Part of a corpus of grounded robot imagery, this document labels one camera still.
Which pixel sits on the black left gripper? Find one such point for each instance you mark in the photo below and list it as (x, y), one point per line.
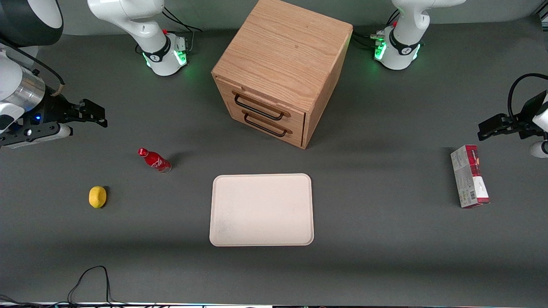
(529, 112)

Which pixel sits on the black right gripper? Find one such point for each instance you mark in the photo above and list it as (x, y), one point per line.
(52, 110)

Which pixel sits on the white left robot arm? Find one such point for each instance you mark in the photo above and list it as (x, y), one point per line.
(404, 38)

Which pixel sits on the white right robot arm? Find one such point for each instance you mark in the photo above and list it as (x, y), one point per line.
(128, 13)

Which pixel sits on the wooden drawer staying shut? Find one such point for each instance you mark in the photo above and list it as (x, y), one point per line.
(274, 128)

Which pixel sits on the wooden drawer cabinet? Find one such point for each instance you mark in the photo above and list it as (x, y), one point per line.
(287, 47)

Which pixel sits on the grey and red carton box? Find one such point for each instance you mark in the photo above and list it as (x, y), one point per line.
(469, 175)

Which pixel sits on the red soda bottle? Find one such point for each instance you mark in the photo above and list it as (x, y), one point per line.
(155, 161)

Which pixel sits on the yellow lemon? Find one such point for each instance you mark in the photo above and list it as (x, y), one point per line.
(97, 197)

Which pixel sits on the beige plastic tray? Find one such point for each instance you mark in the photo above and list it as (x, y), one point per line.
(261, 209)

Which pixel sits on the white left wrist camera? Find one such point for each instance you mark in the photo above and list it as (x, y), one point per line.
(538, 149)

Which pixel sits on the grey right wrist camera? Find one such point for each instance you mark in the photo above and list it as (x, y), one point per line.
(38, 133)

